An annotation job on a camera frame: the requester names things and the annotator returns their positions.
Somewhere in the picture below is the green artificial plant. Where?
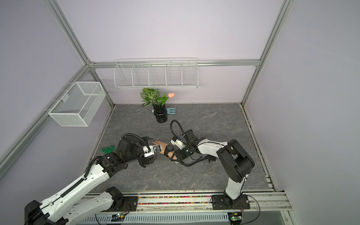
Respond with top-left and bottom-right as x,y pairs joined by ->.
140,87 -> 169,107

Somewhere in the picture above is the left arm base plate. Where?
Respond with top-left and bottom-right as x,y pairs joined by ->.
106,196 -> 139,212

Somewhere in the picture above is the light blue plastic block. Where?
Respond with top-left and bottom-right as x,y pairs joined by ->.
152,107 -> 176,115

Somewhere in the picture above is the white wire basket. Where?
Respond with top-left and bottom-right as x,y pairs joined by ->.
48,82 -> 106,127

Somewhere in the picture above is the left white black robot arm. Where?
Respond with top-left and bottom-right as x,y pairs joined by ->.
24,134 -> 164,225

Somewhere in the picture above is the black plant pot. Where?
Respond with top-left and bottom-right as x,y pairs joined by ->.
153,104 -> 167,123

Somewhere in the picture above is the left small circuit board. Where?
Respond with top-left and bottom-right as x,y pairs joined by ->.
111,214 -> 125,222

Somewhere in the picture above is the green toy rake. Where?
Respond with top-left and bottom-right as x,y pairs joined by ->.
101,145 -> 115,154

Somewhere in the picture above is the white slotted cable duct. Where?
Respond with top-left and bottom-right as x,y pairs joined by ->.
79,212 -> 230,225

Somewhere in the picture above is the aluminium front rail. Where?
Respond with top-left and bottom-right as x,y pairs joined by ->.
64,192 -> 293,214

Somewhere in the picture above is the right green circuit board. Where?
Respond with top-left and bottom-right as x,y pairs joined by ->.
228,212 -> 242,224

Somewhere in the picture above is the mannequin hand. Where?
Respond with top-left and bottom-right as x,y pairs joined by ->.
153,139 -> 225,167

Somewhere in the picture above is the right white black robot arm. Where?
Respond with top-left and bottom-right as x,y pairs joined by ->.
165,120 -> 255,202

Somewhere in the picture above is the black wrist watch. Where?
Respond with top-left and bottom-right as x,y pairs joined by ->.
164,145 -> 174,157

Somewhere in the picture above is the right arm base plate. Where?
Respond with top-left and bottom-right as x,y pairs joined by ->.
210,195 -> 250,211

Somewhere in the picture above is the long white wire shelf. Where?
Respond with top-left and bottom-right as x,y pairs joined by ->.
113,58 -> 199,89

